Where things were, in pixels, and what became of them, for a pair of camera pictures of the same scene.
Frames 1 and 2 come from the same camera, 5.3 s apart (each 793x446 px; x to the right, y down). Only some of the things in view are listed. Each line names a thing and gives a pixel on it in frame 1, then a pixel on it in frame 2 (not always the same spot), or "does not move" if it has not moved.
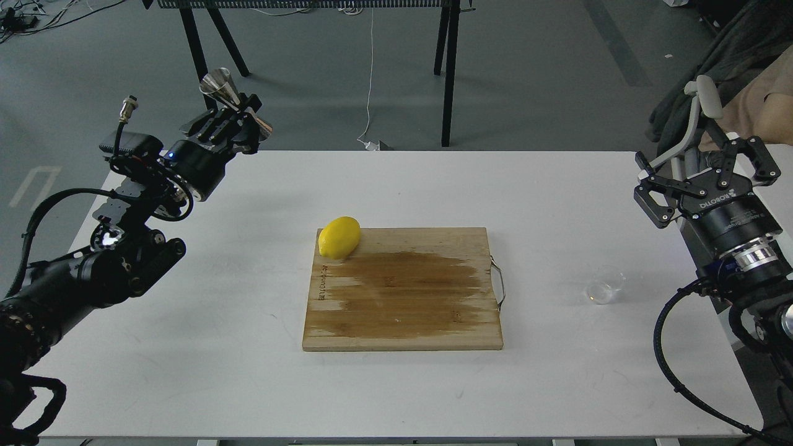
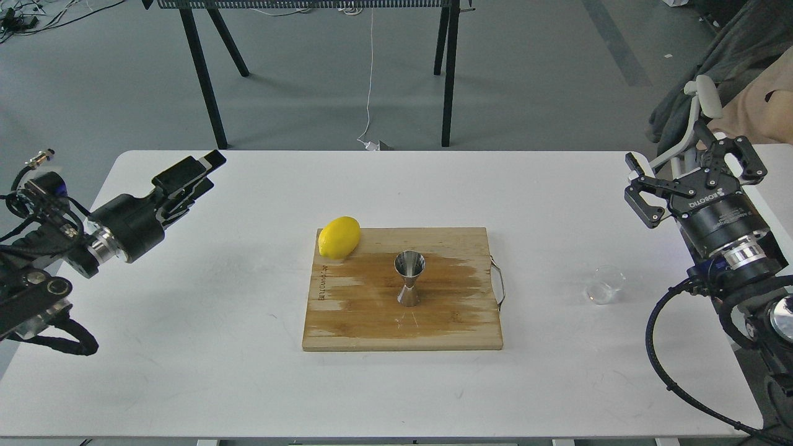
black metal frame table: x=447 y=41 does not move
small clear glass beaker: x=605 y=284 does not move
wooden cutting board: x=407 y=289 does not move
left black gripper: x=200 y=160 to x=129 y=225
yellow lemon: x=339 y=238 does not move
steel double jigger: x=218 y=83 to x=410 y=264
